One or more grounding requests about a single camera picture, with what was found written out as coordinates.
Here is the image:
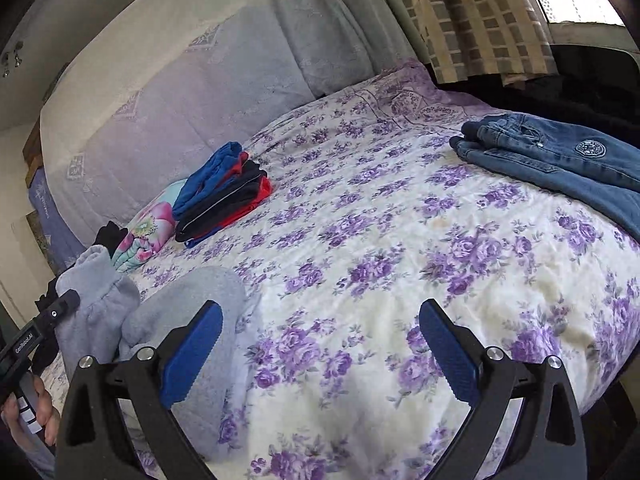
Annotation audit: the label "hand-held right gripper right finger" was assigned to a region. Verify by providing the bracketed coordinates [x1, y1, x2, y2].
[418, 299, 587, 480]

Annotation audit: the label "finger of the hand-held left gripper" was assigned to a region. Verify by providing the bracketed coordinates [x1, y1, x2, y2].
[31, 290, 81, 333]

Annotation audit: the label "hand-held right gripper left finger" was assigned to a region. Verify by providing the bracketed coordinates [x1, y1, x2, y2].
[54, 300, 224, 480]

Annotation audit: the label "grey sweatpants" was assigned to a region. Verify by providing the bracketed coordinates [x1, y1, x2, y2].
[54, 246, 248, 463]

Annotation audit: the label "person's left hand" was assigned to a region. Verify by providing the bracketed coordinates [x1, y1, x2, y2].
[0, 375, 63, 448]

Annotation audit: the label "blue mattress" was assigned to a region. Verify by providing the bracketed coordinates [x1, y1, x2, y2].
[27, 167, 86, 273]

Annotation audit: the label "black cloth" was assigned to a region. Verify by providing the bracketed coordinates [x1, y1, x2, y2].
[35, 220, 130, 311]

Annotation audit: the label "colourful floral cloth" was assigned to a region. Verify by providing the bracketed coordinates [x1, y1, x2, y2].
[111, 178, 188, 275]

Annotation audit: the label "folded black garment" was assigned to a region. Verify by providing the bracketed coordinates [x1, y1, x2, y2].
[175, 160, 268, 243]

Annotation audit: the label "purple floral bedspread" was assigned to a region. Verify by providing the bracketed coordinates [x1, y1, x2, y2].
[40, 57, 640, 480]

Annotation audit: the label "folded red garment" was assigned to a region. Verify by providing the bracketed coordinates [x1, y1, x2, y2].
[220, 152, 273, 228]

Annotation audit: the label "folded blue garment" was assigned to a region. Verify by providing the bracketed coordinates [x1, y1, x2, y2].
[172, 141, 244, 221]

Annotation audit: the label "plain blue denim jeans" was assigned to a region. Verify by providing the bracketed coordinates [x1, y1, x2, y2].
[449, 135, 640, 241]

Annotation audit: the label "blue jeans with round patch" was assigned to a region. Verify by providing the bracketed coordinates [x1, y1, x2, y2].
[462, 114, 640, 188]

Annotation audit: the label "white lace covered mattress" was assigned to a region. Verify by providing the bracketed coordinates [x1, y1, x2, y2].
[39, 0, 426, 241]

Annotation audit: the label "dark cloth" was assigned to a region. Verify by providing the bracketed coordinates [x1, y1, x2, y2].
[435, 45, 640, 146]

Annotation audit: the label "checkered beige curtain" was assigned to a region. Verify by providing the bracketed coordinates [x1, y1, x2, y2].
[365, 0, 556, 86]

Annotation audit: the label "wooden bed frame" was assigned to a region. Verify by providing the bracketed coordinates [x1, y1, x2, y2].
[22, 120, 43, 171]

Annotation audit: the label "metal wall fixture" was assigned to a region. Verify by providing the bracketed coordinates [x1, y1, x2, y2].
[2, 42, 25, 78]

